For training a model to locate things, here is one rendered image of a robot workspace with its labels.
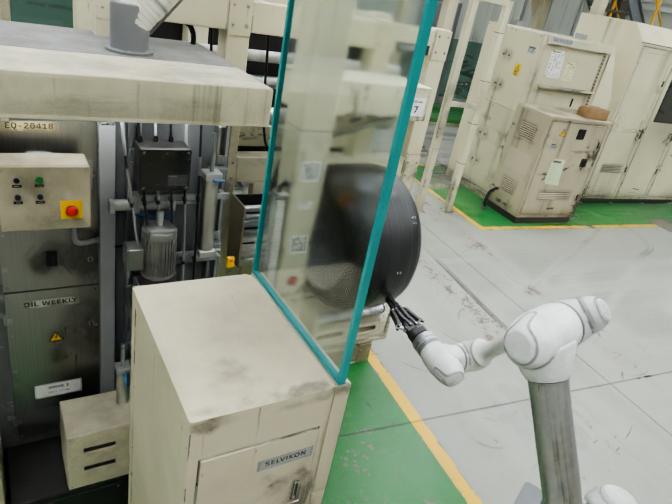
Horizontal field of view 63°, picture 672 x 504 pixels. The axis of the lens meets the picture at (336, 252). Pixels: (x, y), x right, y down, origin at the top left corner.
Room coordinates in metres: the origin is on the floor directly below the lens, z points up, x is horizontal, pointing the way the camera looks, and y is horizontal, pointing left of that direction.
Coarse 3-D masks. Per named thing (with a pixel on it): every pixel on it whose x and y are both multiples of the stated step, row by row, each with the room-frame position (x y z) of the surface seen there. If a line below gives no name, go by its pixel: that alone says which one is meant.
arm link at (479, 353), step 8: (456, 344) 1.68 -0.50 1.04; (464, 344) 1.68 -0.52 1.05; (472, 344) 1.66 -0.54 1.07; (480, 344) 1.66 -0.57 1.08; (488, 344) 1.63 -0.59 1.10; (496, 344) 1.52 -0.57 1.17; (472, 352) 1.64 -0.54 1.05; (480, 352) 1.63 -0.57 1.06; (488, 352) 1.61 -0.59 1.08; (496, 352) 1.57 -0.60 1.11; (504, 352) 1.52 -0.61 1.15; (472, 360) 1.63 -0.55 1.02; (480, 360) 1.62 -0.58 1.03; (488, 360) 1.63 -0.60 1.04; (472, 368) 1.62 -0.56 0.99; (480, 368) 1.63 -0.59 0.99
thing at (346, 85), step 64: (320, 0) 1.37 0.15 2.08; (384, 0) 1.17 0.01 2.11; (320, 64) 1.33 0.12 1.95; (384, 64) 1.13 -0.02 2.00; (320, 128) 1.29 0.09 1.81; (384, 128) 1.09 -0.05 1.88; (320, 192) 1.25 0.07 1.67; (384, 192) 1.05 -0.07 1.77; (256, 256) 1.49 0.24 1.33; (320, 256) 1.21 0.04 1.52; (320, 320) 1.16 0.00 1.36
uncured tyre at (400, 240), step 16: (400, 192) 2.01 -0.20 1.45; (400, 208) 1.95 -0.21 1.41; (416, 208) 2.03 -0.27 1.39; (384, 224) 1.87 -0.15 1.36; (400, 224) 1.91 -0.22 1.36; (384, 240) 1.84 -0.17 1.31; (400, 240) 1.88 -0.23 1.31; (416, 240) 1.93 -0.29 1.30; (384, 256) 1.83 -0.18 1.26; (400, 256) 1.87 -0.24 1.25; (416, 256) 1.92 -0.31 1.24; (384, 272) 1.83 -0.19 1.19; (368, 288) 1.81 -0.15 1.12; (384, 288) 1.86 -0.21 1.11; (400, 288) 1.91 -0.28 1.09; (368, 304) 1.90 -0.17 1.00
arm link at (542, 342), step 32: (544, 320) 1.19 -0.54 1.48; (576, 320) 1.24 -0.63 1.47; (512, 352) 1.15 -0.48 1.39; (544, 352) 1.13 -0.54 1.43; (544, 384) 1.14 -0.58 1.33; (544, 416) 1.12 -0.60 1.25; (544, 448) 1.09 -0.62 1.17; (576, 448) 1.10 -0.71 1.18; (544, 480) 1.07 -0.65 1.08; (576, 480) 1.06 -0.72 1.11
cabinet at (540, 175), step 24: (528, 120) 6.25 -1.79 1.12; (552, 120) 5.99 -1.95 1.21; (576, 120) 6.15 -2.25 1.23; (528, 144) 6.15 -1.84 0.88; (552, 144) 6.04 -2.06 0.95; (576, 144) 6.22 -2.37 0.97; (600, 144) 6.40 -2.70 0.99; (504, 168) 6.35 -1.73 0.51; (528, 168) 6.05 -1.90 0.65; (552, 168) 6.11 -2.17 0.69; (576, 168) 6.28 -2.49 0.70; (504, 192) 6.25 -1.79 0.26; (528, 192) 6.00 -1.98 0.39; (552, 192) 6.17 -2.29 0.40; (576, 192) 6.36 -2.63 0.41; (504, 216) 6.16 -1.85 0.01; (528, 216) 6.07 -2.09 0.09; (552, 216) 6.25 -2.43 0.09
